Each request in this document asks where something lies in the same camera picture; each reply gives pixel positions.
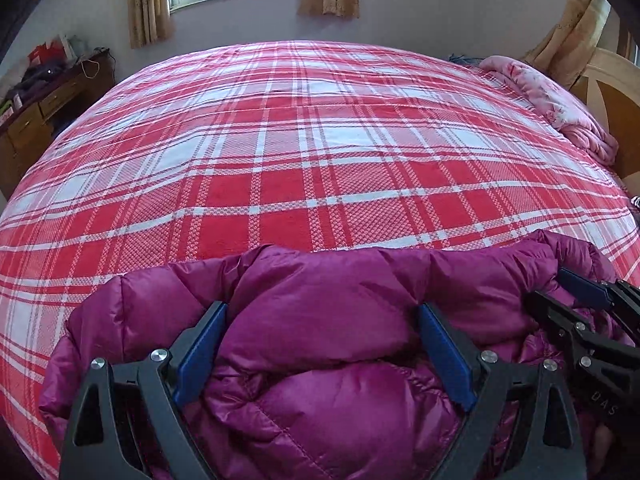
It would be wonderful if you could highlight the magenta puffer jacket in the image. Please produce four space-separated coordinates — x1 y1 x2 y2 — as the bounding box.
39 231 639 479

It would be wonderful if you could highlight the striped pillow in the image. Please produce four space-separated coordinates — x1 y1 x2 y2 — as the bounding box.
630 196 640 219

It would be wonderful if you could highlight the pink floral folded blanket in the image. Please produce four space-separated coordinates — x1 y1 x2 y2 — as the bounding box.
478 55 618 167

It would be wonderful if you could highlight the wooden headboard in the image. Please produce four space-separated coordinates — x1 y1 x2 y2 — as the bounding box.
570 48 640 196

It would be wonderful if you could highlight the beige curtain by headboard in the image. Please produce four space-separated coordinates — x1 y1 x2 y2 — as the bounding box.
523 0 611 89

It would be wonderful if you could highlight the red plaid bed cover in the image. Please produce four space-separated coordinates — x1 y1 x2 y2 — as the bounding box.
1 41 639 479

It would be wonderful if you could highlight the brown wooden desk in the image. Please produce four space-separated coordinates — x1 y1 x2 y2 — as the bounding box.
1 48 115 198

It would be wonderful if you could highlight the clutter pile on desk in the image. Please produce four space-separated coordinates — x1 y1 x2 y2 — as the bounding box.
1 35 78 124

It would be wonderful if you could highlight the left beige curtain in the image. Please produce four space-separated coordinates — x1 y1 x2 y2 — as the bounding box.
127 0 174 49

